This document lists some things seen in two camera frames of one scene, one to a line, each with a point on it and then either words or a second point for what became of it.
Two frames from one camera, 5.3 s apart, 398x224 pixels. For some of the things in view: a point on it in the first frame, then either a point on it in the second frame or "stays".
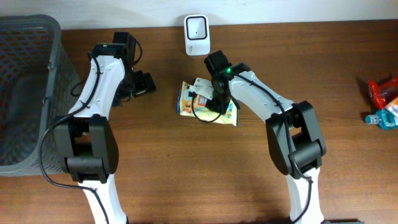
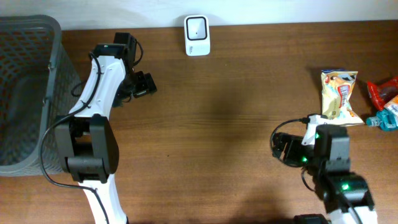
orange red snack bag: (384, 92) stays
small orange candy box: (392, 106) stays
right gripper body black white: (221, 101) to (306, 143)
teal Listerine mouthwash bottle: (385, 119) stays
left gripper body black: (137, 85) stays
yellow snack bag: (188, 104) to (337, 108)
